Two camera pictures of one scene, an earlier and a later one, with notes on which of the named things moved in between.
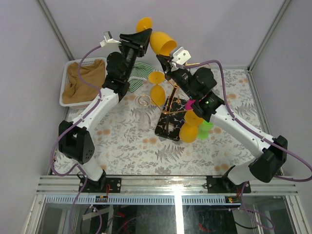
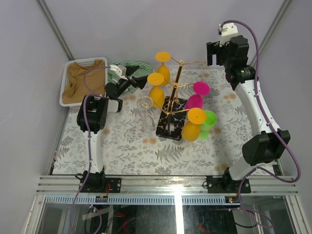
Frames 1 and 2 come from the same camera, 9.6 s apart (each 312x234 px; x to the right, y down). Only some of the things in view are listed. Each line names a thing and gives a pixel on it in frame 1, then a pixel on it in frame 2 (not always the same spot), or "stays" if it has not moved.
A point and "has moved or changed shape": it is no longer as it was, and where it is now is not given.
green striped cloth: [139, 74] stays
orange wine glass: [188, 130] stays
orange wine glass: [157, 92] stays
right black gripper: [165, 66] → [215, 48]
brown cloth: [76, 90] stays
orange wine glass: [162, 43] has moved or changed shape
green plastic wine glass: [204, 130] stays
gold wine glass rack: [169, 126] stays
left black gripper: [134, 41] → [138, 81]
